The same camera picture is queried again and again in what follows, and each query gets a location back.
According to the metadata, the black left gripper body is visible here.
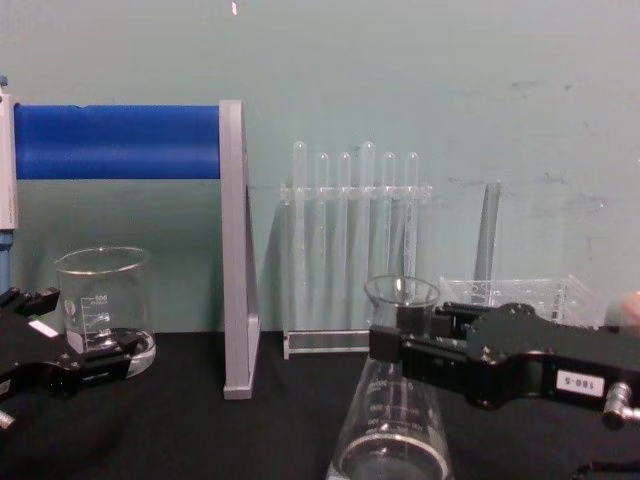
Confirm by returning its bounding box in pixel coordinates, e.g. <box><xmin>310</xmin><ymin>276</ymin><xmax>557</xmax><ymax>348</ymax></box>
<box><xmin>0</xmin><ymin>298</ymin><xmax>82</xmax><ymax>400</ymax></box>

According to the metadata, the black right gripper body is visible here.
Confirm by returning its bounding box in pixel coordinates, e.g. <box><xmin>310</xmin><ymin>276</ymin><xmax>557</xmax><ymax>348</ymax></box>
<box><xmin>464</xmin><ymin>301</ymin><xmax>640</xmax><ymax>411</ymax></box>

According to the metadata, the clear glass conical flask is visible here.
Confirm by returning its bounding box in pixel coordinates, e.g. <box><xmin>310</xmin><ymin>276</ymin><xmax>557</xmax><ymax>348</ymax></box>
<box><xmin>327</xmin><ymin>273</ymin><xmax>454</xmax><ymax>480</ymax></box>

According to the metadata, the clear plastic box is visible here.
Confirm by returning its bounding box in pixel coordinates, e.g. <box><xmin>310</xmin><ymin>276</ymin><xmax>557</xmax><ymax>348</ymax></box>
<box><xmin>438</xmin><ymin>273</ymin><xmax>592</xmax><ymax>327</ymax></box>

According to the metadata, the clear glass beaker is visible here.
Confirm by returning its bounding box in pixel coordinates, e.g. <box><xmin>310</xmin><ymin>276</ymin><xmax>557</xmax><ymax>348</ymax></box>
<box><xmin>53</xmin><ymin>245</ymin><xmax>158</xmax><ymax>384</ymax></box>

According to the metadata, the grey translucent tube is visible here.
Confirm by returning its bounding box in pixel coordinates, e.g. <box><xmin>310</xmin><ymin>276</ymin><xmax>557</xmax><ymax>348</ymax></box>
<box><xmin>473</xmin><ymin>181</ymin><xmax>503</xmax><ymax>302</ymax></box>

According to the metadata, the clear test tube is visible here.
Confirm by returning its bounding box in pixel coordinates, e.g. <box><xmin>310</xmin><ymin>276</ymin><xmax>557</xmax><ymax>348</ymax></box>
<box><xmin>360</xmin><ymin>140</ymin><xmax>377</xmax><ymax>301</ymax></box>
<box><xmin>404</xmin><ymin>150</ymin><xmax>420</xmax><ymax>277</ymax></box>
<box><xmin>336</xmin><ymin>150</ymin><xmax>352</xmax><ymax>331</ymax></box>
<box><xmin>314</xmin><ymin>151</ymin><xmax>330</xmax><ymax>331</ymax></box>
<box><xmin>291</xmin><ymin>140</ymin><xmax>308</xmax><ymax>331</ymax></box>
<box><xmin>382</xmin><ymin>150</ymin><xmax>398</xmax><ymax>276</ymax></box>

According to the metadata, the clear acrylic tube rack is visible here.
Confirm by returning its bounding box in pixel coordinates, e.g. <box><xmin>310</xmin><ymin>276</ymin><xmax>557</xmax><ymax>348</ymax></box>
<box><xmin>279</xmin><ymin>183</ymin><xmax>434</xmax><ymax>362</ymax></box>

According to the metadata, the black table cloth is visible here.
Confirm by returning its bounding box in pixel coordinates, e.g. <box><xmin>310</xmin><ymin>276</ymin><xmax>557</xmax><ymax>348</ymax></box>
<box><xmin>0</xmin><ymin>327</ymin><xmax>640</xmax><ymax>480</ymax></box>

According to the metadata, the white and blue pipette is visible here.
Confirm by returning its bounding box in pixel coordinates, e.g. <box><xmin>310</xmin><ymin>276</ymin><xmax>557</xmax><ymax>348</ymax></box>
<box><xmin>0</xmin><ymin>73</ymin><xmax>22</xmax><ymax>292</ymax></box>

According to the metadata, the blue stand bar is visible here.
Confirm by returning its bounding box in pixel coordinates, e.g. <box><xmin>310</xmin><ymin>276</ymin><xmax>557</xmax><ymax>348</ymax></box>
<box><xmin>12</xmin><ymin>102</ymin><xmax>222</xmax><ymax>182</ymax></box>

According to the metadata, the grey stand upright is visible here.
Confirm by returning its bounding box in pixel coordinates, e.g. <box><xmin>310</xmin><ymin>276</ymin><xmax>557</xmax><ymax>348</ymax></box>
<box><xmin>217</xmin><ymin>99</ymin><xmax>262</xmax><ymax>402</ymax></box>

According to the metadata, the cable with silver plug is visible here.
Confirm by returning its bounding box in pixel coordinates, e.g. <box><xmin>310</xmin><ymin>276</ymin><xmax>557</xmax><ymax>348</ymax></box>
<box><xmin>601</xmin><ymin>381</ymin><xmax>640</xmax><ymax>431</ymax></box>

